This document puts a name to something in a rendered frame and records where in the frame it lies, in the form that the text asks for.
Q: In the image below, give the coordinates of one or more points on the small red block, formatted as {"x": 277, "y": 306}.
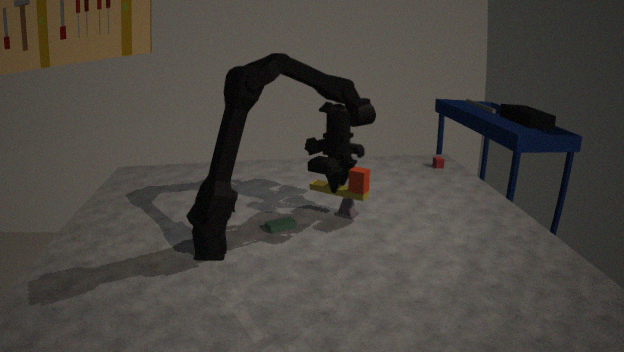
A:
{"x": 438, "y": 162}

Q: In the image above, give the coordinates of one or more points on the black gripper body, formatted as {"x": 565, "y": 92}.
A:
{"x": 339, "y": 149}

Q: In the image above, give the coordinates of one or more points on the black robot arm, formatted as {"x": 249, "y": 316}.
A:
{"x": 215, "y": 199}

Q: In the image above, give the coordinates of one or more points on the yellow and red bar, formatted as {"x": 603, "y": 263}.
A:
{"x": 358, "y": 188}

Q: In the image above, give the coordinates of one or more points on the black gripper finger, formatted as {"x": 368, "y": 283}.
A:
{"x": 347, "y": 166}
{"x": 334, "y": 180}

